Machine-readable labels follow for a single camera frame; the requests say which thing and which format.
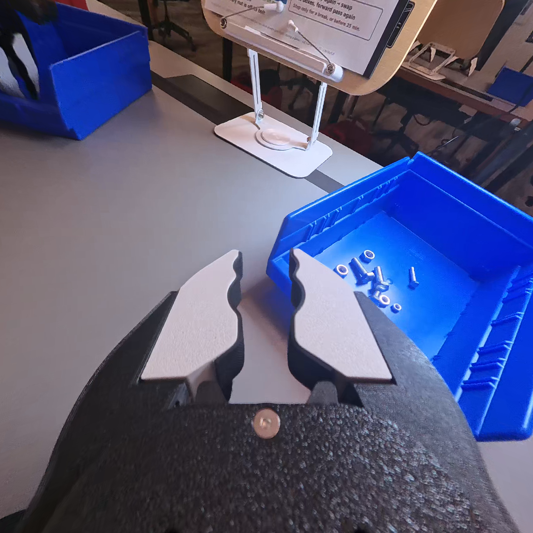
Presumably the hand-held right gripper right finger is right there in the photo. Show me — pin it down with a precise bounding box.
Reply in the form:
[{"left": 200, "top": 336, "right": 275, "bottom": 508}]
[{"left": 288, "top": 248, "right": 394, "bottom": 388}]

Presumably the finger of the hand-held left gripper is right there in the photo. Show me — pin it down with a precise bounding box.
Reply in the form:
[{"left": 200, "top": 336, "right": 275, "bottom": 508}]
[{"left": 0, "top": 32, "right": 41, "bottom": 99}]

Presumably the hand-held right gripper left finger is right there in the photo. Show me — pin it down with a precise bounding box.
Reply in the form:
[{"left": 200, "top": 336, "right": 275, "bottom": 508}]
[{"left": 140, "top": 250, "right": 245, "bottom": 400}]

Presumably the cluster of bolts with nuts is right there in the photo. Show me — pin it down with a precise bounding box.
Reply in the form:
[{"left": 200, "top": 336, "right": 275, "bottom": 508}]
[{"left": 333, "top": 248, "right": 421, "bottom": 314}]

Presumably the blue plastic bin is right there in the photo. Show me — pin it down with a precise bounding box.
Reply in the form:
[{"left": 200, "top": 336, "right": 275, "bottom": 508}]
[
  {"left": 267, "top": 153, "right": 533, "bottom": 442},
  {"left": 0, "top": 4, "right": 153, "bottom": 140}
]

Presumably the wooden desk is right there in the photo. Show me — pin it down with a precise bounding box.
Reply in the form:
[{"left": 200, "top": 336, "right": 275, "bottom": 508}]
[{"left": 396, "top": 65, "right": 533, "bottom": 127}]

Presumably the white folding stand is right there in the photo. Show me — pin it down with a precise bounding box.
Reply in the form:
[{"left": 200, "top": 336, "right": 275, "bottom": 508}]
[{"left": 406, "top": 40, "right": 480, "bottom": 81}]

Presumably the small blue bin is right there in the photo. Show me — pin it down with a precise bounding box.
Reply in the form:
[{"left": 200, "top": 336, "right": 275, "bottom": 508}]
[{"left": 487, "top": 69, "right": 533, "bottom": 107}]

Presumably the white instruction sheet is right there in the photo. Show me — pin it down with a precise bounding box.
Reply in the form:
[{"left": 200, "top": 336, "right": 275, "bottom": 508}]
[{"left": 204, "top": 0, "right": 413, "bottom": 78}]

